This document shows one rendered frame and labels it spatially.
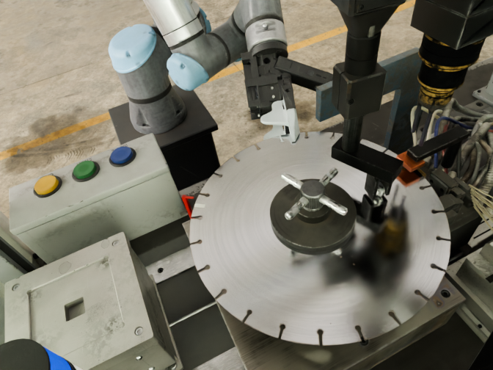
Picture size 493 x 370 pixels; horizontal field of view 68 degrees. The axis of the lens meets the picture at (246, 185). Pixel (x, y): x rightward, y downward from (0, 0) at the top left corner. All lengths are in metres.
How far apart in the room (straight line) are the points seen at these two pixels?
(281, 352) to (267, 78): 0.43
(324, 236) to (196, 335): 0.29
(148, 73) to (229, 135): 1.22
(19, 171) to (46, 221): 1.76
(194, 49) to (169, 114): 0.28
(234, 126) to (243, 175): 1.60
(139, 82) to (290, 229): 0.59
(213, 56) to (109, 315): 0.49
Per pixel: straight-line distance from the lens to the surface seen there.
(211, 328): 0.64
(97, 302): 0.56
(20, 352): 0.24
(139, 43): 0.90
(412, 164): 0.54
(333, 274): 0.45
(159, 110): 0.97
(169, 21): 0.73
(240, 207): 0.51
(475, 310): 0.65
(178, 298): 0.68
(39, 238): 0.74
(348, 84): 0.40
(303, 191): 0.44
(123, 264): 0.57
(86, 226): 0.73
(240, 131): 2.09
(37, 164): 2.43
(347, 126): 0.45
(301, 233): 0.46
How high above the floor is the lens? 1.35
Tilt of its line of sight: 48 degrees down
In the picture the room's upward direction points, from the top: 11 degrees counter-clockwise
